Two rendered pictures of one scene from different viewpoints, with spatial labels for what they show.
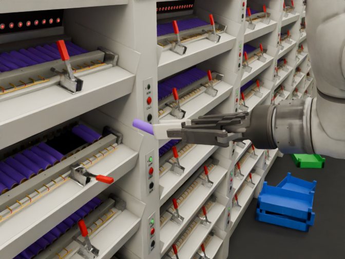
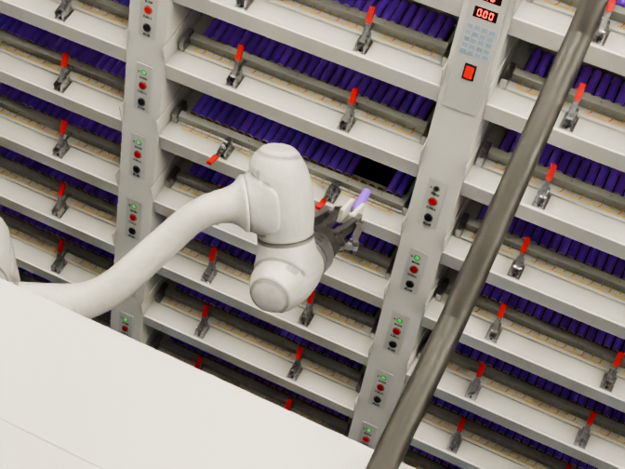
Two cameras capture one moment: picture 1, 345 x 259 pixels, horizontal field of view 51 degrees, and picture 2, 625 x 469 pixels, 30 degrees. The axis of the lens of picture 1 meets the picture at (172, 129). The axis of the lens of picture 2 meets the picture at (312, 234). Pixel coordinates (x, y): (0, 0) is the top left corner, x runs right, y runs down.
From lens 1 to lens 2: 219 cm
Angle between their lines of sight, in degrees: 69
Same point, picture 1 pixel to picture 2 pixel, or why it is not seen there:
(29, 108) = (297, 112)
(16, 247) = not seen: hidden behind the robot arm
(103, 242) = (336, 269)
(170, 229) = (451, 383)
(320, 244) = not seen: outside the picture
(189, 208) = (508, 409)
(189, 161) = (530, 350)
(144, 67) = (436, 167)
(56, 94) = (328, 119)
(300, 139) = not seen: hidden behind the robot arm
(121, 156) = (383, 221)
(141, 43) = (439, 144)
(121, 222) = (369, 280)
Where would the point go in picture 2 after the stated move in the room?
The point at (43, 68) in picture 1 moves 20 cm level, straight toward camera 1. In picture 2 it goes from (348, 98) to (259, 108)
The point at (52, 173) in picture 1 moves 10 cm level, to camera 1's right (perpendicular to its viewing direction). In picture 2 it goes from (317, 171) to (320, 199)
